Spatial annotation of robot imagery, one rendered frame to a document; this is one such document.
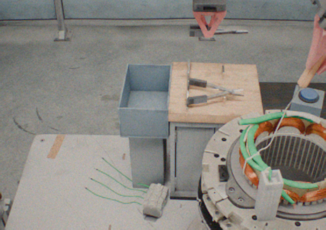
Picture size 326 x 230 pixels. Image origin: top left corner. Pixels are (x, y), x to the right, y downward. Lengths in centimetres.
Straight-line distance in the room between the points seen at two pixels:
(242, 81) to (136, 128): 26
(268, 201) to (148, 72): 53
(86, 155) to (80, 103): 145
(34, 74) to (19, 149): 67
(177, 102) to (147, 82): 17
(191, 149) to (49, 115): 171
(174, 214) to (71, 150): 36
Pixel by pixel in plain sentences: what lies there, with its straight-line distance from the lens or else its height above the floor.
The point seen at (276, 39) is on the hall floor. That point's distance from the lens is 335.
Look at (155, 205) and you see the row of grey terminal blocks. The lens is 114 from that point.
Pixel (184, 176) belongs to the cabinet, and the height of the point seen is 86.
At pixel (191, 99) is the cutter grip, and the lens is 98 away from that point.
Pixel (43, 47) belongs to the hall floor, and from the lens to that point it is 330.
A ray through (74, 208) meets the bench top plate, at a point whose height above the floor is 78.
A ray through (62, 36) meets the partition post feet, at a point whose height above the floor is 3.
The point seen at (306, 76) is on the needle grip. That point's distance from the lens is 72.
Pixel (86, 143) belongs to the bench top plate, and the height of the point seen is 78.
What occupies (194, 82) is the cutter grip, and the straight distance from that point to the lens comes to 103.
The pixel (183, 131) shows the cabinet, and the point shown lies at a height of 101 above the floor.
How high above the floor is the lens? 171
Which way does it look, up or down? 40 degrees down
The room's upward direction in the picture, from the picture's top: 1 degrees counter-clockwise
